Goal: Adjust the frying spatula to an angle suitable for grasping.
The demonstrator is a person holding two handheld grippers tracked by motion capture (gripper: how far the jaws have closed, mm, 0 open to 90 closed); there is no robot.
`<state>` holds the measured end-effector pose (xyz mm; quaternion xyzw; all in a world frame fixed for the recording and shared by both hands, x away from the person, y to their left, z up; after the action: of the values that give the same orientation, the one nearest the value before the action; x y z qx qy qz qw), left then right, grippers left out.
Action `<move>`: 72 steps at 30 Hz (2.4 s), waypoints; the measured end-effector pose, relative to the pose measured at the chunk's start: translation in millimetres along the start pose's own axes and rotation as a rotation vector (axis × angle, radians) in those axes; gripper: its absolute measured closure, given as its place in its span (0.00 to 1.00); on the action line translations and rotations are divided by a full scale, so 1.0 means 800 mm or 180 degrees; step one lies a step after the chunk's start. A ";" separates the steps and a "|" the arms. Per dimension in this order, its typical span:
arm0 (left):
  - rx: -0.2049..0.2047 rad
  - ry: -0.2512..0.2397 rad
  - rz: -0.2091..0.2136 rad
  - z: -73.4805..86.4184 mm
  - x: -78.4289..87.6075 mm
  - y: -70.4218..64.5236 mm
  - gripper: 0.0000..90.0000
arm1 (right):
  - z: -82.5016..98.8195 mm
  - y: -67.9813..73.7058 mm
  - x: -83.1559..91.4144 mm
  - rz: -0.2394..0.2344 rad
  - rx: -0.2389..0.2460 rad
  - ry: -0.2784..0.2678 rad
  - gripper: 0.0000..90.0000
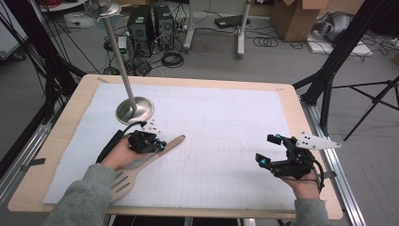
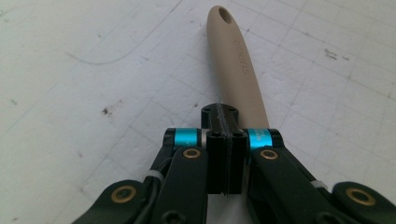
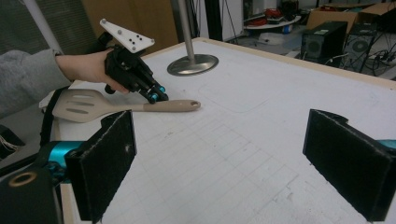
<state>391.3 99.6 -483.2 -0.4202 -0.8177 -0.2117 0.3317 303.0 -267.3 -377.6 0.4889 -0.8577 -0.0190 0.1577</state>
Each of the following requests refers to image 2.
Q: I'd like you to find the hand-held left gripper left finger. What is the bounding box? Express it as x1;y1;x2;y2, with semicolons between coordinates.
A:
163;103;231;196

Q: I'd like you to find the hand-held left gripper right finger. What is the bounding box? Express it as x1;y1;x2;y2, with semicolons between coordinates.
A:
220;104;285;196

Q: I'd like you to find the beige slotted spatula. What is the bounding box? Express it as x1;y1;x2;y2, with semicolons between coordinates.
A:
205;5;271;131

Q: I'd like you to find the white grid mat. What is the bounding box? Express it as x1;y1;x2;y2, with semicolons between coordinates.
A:
0;0;396;224

